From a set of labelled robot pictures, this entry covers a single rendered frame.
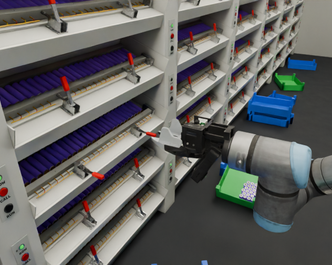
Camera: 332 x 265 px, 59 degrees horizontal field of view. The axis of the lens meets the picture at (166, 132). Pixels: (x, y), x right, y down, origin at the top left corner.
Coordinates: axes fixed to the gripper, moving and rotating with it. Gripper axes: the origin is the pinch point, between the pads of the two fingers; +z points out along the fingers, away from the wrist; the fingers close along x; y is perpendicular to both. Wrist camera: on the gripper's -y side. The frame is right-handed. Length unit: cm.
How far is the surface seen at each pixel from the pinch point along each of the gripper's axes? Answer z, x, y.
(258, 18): 19, -170, 11
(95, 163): 18.5, 6.5, -9.9
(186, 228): 5, -27, -60
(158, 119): 18.1, -29.0, -10.1
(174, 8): 14.9, -36.9, 28.9
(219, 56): 21, -100, -2
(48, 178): 20.8, 21.3, -6.4
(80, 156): 20.9, 9.5, -6.3
